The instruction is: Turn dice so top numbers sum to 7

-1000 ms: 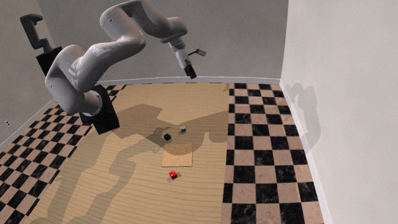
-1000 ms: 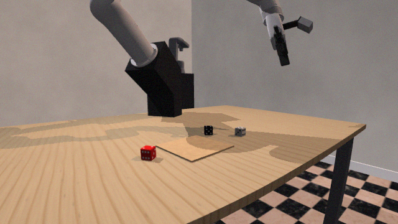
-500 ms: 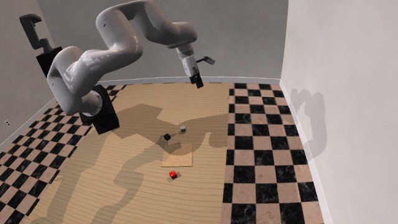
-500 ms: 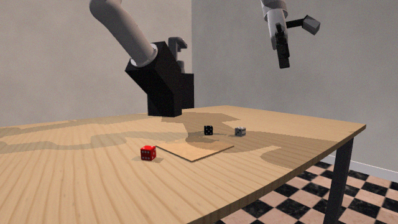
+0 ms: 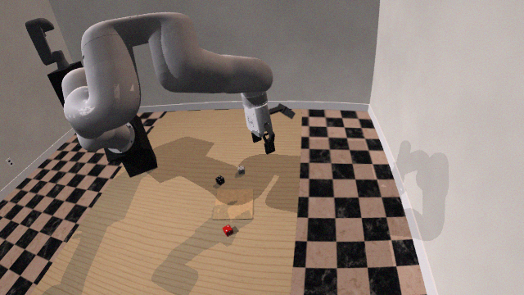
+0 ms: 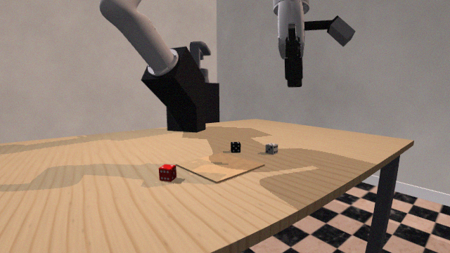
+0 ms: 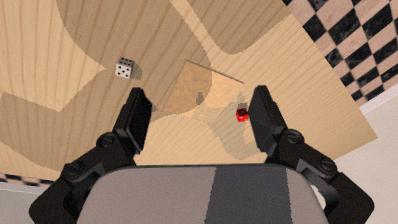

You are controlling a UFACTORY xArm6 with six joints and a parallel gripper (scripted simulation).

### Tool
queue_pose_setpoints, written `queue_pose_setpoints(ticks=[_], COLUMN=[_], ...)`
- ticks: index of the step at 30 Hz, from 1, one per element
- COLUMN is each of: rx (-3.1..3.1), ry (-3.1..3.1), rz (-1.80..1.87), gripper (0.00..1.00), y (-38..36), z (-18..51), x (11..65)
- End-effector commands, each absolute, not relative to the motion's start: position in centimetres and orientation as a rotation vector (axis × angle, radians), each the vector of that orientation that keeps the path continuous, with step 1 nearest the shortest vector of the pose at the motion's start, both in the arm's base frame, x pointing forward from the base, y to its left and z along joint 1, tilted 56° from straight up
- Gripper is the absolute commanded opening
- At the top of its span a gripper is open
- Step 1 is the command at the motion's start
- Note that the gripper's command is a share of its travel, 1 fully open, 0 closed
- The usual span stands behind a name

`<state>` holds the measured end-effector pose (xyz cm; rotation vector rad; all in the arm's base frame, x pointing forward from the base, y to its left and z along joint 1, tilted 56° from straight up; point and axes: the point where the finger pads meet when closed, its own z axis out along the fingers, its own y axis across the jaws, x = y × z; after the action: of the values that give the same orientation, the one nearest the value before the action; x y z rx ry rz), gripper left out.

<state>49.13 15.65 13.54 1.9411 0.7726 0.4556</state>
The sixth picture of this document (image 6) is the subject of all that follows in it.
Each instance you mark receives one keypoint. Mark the tan flat mat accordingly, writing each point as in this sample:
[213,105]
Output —
[219,167]

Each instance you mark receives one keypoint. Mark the red die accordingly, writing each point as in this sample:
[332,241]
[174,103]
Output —
[167,172]

